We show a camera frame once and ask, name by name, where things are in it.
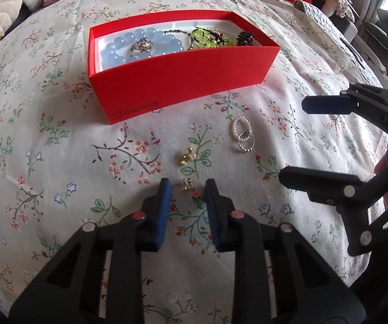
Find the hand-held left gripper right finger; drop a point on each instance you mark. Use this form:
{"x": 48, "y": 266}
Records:
{"x": 212, "y": 216}

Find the red cardboard box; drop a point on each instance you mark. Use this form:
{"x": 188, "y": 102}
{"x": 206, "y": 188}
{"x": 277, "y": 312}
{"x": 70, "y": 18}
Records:
{"x": 180, "y": 84}

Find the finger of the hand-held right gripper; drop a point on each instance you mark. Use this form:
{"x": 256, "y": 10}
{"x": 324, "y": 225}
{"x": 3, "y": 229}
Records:
{"x": 315, "y": 180}
{"x": 325, "y": 104}

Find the person's right hand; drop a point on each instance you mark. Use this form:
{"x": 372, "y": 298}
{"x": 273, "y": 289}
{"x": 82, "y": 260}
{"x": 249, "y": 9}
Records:
{"x": 381, "y": 172}

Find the floral bedsheet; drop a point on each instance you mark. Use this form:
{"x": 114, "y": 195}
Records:
{"x": 62, "y": 175}

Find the patterned fabric cushion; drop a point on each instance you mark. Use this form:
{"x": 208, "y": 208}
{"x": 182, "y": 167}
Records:
{"x": 322, "y": 17}

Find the grey chair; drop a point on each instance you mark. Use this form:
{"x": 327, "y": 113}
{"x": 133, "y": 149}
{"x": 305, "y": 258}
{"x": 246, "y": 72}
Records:
{"x": 372, "y": 44}

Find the gold earring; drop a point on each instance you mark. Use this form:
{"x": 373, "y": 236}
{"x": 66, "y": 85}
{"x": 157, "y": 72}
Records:
{"x": 188, "y": 155}
{"x": 190, "y": 185}

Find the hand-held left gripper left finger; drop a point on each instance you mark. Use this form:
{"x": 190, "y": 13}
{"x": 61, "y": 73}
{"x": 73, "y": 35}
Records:
{"x": 161, "y": 216}

